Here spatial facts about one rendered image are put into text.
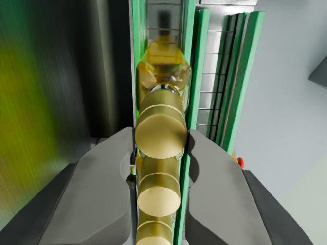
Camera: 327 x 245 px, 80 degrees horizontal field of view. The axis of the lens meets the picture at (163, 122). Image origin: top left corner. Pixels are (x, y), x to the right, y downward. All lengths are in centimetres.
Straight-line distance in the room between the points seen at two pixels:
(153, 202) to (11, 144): 12
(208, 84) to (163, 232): 30
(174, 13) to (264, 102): 36
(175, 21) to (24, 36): 25
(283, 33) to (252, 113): 21
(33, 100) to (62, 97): 5
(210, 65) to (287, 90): 29
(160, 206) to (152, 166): 3
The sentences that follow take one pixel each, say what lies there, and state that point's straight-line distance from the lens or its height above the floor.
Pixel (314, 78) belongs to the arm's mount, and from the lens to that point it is 64.
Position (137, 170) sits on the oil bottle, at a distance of 25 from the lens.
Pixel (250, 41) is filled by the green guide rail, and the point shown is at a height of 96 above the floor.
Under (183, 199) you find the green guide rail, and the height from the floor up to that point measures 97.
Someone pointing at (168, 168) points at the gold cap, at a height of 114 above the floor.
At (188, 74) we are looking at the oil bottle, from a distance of 19.
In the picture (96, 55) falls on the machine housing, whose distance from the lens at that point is 50.
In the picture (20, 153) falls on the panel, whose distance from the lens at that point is 21.
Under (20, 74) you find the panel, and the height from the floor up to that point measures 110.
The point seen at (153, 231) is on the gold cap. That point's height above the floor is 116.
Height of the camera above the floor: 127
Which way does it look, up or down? 62 degrees down
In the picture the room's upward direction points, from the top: 179 degrees counter-clockwise
